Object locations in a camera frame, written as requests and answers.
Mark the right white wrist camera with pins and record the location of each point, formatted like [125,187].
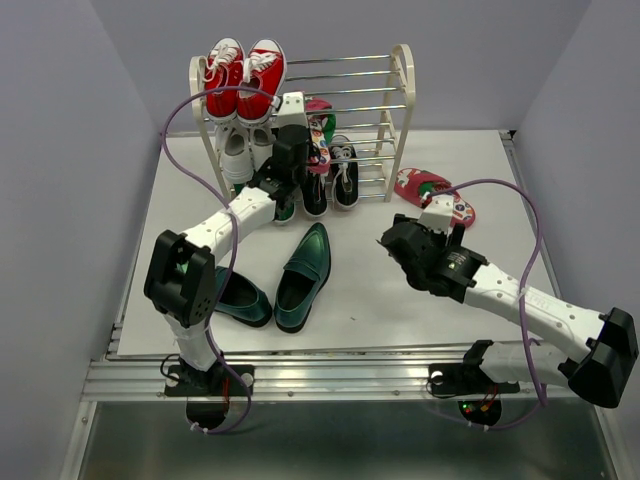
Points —
[437,215]

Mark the right white sneaker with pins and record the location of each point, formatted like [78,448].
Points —
[261,138]

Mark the cream metal shoe rack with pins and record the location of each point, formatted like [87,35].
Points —
[375,120]

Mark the aluminium mounting rail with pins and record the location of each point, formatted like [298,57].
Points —
[298,376]

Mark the right green canvas sneaker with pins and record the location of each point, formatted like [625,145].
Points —
[284,215]

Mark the left green leather loafer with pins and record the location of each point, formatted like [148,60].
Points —
[245,302]

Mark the black canvas sneaker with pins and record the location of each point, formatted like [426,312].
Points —
[345,173]
[313,192]

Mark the right red canvas sneaker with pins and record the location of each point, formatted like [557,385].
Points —
[264,70]

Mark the pink patterned flip-flop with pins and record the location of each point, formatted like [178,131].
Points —
[322,123]
[414,185]

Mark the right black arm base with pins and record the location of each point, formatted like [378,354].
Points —
[479,396]

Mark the green leather loafer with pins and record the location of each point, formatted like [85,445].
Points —
[245,302]
[304,276]

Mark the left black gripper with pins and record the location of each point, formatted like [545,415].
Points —
[309,144]

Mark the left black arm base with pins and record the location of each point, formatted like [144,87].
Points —
[208,393]

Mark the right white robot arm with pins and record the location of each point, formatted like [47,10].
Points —
[587,352]

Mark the right green leather loafer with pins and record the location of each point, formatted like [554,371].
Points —
[304,276]

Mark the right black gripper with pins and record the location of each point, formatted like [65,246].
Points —
[444,240]

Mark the left red canvas sneaker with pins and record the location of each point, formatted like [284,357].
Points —
[224,68]

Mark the red canvas sneaker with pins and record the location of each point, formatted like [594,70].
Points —
[224,68]
[264,70]

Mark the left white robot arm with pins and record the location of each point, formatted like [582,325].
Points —
[181,278]

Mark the left white sneaker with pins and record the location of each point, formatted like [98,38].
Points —
[232,147]

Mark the white sneaker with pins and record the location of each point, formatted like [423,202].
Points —
[232,147]
[261,138]

